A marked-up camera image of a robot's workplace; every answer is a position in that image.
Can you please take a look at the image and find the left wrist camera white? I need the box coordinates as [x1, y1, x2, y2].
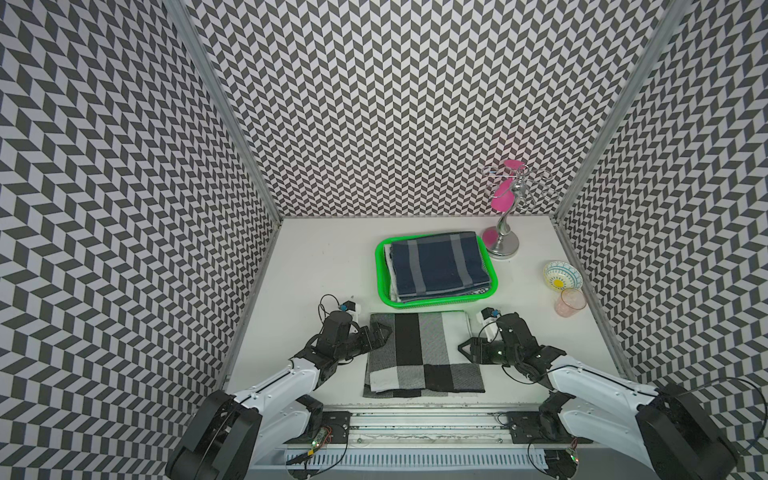
[339, 300, 359, 330]

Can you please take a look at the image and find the green plastic basket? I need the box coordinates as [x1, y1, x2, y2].
[374, 231, 498, 309]

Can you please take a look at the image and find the patterned ceramic bowl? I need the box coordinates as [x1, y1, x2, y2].
[543, 261, 584, 291]

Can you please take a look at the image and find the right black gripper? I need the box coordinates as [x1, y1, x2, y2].
[457, 337, 521, 366]

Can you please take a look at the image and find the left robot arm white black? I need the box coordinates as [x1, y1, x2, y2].
[165, 302, 393, 479]

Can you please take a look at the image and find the aluminium front rail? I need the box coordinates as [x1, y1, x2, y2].
[182, 405, 685, 451]

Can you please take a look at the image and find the navy striped scarf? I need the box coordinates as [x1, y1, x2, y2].
[385, 231, 492, 303]

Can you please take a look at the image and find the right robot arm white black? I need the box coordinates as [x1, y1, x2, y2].
[458, 308, 740, 479]

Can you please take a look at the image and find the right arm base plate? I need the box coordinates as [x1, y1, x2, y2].
[506, 411, 573, 445]

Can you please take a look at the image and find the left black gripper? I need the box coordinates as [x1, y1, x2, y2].
[335, 321, 391, 361]

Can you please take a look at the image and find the chrome glass holder stand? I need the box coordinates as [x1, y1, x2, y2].
[481, 162, 548, 260]

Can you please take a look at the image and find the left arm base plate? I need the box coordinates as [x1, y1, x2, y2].
[294, 410, 352, 445]

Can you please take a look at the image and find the pink transparent cup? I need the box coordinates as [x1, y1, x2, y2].
[555, 288, 587, 318]

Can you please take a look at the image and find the smiley black white scarf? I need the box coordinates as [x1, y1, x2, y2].
[386, 256, 401, 303]

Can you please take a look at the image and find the pink plastic wine glass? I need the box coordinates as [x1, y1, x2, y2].
[490, 159, 526, 213]

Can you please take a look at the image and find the grey black checked scarf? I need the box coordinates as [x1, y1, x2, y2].
[363, 311, 485, 399]

